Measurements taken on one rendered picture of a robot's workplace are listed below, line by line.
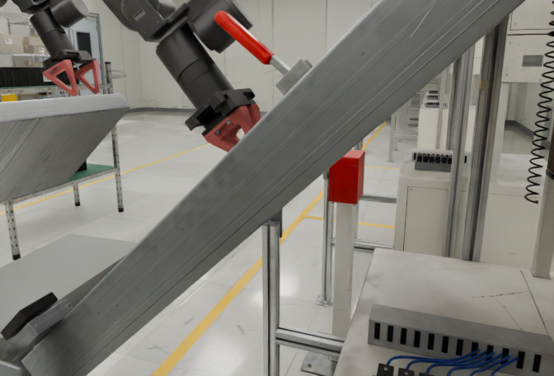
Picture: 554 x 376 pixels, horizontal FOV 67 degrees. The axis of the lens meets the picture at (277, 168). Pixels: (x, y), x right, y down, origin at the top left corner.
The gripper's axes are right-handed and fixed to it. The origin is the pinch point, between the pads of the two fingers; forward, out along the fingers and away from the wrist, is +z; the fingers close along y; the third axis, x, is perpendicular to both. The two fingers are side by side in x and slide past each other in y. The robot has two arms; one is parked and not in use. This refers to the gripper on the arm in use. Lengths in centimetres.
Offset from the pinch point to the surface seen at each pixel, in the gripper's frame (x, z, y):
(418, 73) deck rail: -22.4, 3.6, -21.1
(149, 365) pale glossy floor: 111, 30, 59
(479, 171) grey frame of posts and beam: -19, 28, 50
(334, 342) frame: 37, 48, 50
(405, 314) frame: 1.5, 33.1, 13.3
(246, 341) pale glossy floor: 89, 47, 83
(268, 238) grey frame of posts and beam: 35, 15, 50
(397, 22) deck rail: -23.3, 0.2, -21.1
